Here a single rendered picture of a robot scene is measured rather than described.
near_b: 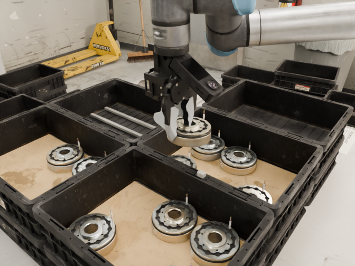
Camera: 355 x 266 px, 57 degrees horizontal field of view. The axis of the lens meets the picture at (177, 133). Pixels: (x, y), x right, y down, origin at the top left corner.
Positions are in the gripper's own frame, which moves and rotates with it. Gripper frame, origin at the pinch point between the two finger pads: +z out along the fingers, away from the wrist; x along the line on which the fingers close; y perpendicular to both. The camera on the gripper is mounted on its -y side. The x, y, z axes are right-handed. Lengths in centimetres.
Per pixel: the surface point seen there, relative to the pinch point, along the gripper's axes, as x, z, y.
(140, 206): 10.2, 18.1, 4.7
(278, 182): -20.4, 19.1, -16.5
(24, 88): -31, 44, 159
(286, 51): -282, 73, 100
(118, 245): 21.7, 17.8, -0.6
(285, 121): -54, 20, -2
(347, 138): -80, 34, -18
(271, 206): -0.6, 8.6, -23.4
